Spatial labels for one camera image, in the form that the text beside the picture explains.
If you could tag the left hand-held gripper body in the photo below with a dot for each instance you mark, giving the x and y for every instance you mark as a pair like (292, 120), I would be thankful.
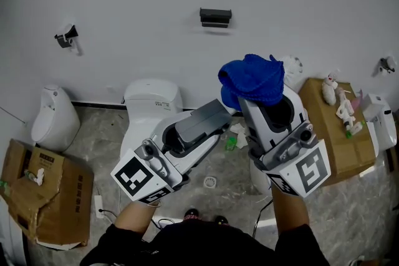
(134, 176)

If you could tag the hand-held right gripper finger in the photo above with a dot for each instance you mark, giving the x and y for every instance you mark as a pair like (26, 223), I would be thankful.
(297, 112)
(252, 131)

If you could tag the small white pump dispenser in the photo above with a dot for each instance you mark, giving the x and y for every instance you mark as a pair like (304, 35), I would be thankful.
(37, 177)

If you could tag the person's black shirt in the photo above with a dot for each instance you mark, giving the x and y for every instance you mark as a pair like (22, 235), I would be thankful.
(202, 249)

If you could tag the intact cardboard box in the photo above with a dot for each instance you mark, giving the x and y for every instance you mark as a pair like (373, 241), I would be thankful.
(333, 152)

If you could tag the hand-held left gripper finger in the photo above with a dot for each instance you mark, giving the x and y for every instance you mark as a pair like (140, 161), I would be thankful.
(194, 157)
(162, 127)

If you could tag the person's right forearm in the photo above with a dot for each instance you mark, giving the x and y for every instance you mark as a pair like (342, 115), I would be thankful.
(290, 211)

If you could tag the blue cleaning cloth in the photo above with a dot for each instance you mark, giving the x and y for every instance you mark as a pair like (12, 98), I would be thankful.
(252, 78)

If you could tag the person's left forearm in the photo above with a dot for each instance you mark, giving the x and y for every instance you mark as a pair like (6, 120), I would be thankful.
(137, 216)

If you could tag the black wall shelf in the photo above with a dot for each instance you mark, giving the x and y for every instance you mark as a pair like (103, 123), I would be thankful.
(215, 17)

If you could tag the person's left black slipper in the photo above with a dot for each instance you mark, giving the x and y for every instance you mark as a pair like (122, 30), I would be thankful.
(191, 212)

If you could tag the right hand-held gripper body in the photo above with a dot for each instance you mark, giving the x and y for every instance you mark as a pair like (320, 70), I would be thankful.
(311, 169)

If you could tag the grey-white scrub ball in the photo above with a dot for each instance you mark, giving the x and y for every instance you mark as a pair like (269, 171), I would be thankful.
(328, 95)

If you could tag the clear bottle with red label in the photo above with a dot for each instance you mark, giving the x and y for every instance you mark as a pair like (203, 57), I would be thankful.
(331, 79)

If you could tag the green plastic bottle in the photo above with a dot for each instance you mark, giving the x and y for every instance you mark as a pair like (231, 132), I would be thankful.
(230, 144)
(4, 187)

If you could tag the crumpled white tissue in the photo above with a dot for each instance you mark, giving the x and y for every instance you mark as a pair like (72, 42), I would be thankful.
(242, 140)
(237, 128)

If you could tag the white power strip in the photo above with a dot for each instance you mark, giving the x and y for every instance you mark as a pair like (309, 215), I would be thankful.
(98, 205)

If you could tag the pale pink tube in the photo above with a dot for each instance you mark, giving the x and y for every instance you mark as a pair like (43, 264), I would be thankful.
(342, 92)

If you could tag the person's right black slipper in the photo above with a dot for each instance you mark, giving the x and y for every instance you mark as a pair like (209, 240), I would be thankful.
(220, 219)

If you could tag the torn large cardboard box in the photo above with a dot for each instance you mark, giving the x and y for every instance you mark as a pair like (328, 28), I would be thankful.
(65, 202)

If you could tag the pink plastic bag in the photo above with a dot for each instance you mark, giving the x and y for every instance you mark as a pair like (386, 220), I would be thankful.
(358, 99)

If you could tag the person's red checked trousers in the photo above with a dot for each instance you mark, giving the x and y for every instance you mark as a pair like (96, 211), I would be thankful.
(190, 218)

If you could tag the person's black slipper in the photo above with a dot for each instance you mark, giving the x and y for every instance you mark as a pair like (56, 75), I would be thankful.
(191, 212)
(220, 219)

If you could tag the white spray bottle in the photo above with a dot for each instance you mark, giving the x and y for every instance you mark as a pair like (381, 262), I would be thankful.
(344, 113)

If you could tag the small green bottle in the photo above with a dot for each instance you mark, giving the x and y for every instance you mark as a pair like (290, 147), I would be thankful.
(348, 134)

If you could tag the small white bottle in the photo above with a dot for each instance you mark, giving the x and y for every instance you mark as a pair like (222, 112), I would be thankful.
(357, 127)

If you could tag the white toilet with tank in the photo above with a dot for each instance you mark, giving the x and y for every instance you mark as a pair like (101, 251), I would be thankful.
(146, 96)

